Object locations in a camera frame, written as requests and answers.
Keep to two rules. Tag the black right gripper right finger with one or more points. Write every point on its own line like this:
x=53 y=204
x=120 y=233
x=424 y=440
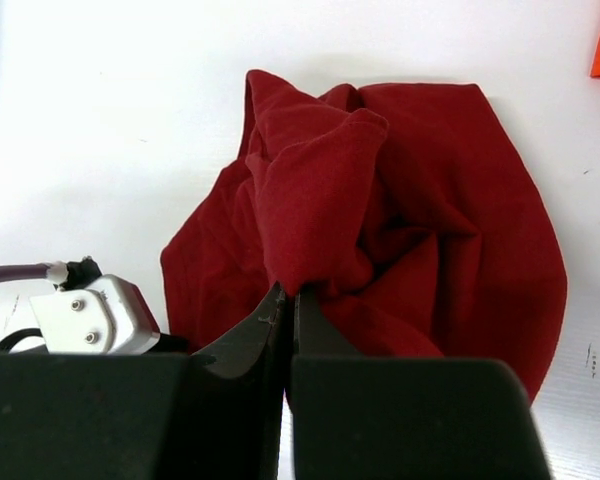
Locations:
x=364 y=417

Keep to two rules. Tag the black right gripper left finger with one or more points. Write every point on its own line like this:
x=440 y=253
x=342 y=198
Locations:
x=211 y=415

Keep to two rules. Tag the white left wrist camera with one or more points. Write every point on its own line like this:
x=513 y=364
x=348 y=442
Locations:
x=109 y=316

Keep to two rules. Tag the dark red t shirt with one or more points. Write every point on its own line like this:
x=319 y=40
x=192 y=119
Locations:
x=405 y=206

